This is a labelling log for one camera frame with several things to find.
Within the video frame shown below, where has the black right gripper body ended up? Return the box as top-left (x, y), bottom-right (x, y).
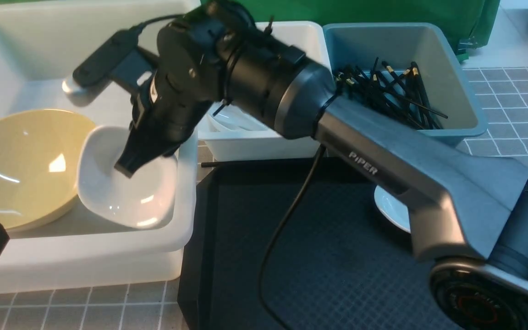
top-left (129, 73), bottom-right (214, 148)

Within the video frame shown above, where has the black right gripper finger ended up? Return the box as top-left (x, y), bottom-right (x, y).
top-left (115, 127), bottom-right (180, 178)

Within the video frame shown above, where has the white square dish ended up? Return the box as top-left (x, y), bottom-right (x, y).
top-left (77, 126), bottom-right (178, 230)
top-left (374, 186), bottom-right (411, 233)

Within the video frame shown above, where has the yellow-green noodle bowl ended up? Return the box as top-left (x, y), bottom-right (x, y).
top-left (0, 109), bottom-right (96, 232)

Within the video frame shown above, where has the black chopstick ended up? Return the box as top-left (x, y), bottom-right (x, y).
top-left (199, 158), bottom-right (314, 168)
top-left (379, 60), bottom-right (449, 119)
top-left (411, 62), bottom-right (441, 129)

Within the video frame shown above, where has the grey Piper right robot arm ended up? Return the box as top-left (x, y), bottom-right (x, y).
top-left (115, 0), bottom-right (528, 330)

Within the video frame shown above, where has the small white plastic bin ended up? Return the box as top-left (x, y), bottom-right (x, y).
top-left (197, 21), bottom-right (331, 161)

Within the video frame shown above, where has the large translucent white tub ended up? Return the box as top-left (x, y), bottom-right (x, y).
top-left (0, 0), bottom-right (200, 294)

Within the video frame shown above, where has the black chopstick in bin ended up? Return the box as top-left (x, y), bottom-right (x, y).
top-left (411, 62), bottom-right (441, 129)
top-left (379, 60), bottom-right (449, 119)

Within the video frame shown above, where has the black plastic serving tray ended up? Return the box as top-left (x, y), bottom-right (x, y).
top-left (177, 158), bottom-right (457, 330)

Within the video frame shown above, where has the blue-grey plastic bin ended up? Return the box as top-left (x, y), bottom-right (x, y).
top-left (323, 22), bottom-right (488, 147)

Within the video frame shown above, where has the metal clamp on backdrop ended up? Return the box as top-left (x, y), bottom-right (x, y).
top-left (456, 38), bottom-right (478, 52)

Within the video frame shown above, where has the green cloth backdrop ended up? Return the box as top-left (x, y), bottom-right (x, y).
top-left (0, 0), bottom-right (500, 72)

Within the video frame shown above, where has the grey checked tablecloth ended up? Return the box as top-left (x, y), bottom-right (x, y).
top-left (0, 68), bottom-right (528, 330)

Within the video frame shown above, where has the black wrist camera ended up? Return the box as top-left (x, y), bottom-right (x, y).
top-left (62, 27), bottom-right (159, 107)

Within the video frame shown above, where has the black camera cable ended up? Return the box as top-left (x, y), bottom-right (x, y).
top-left (258, 144), bottom-right (327, 330)

